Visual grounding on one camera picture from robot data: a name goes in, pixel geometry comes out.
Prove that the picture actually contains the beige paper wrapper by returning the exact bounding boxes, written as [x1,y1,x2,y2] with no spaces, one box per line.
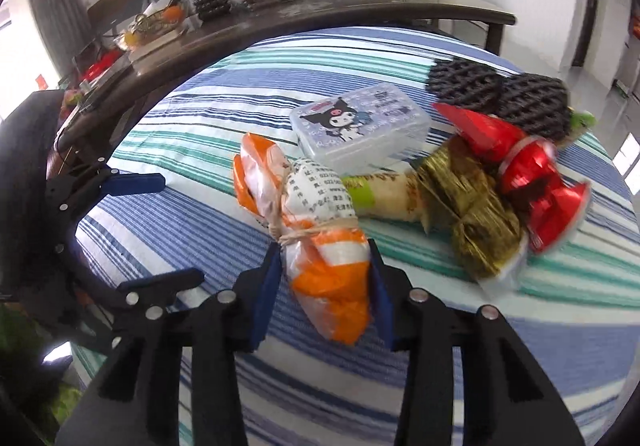
[342,166,431,227]

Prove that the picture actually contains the orange white plastic wrapper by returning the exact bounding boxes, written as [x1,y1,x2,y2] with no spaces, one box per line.
[232,132,373,346]

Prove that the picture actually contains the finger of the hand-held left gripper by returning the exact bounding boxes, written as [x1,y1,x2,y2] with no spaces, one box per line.
[44,161,167,247]
[59,249,206,354]

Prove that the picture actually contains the red plastic bag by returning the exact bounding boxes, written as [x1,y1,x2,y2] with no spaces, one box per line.
[80,51,123,84]

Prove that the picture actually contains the grey curtain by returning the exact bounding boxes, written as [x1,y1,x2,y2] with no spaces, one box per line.
[22,0,93,77]

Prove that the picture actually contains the green yellow wrapper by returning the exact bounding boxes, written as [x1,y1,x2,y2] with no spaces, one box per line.
[565,110,599,143]

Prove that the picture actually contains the wire fruit basket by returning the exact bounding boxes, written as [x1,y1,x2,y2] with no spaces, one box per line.
[131,1,188,34]

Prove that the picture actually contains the striped tablecloth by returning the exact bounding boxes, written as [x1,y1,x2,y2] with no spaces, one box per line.
[70,26,640,446]

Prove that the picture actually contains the cartoon print plastic box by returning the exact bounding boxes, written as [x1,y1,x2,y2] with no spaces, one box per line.
[289,82,432,172]

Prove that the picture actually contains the red foil wrapper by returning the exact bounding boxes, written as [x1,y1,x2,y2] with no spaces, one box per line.
[432,101,592,254]

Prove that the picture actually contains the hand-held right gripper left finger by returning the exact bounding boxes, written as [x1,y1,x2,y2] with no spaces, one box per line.
[55,242,286,446]

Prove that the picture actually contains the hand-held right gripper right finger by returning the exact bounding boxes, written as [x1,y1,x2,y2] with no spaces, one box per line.
[367,239,586,446]

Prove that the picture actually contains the dark glass coffee table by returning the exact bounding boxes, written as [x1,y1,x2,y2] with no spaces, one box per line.
[45,0,518,177]

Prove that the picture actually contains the gold foil wrapper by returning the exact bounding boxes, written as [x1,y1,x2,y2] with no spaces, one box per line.
[416,146,526,279]

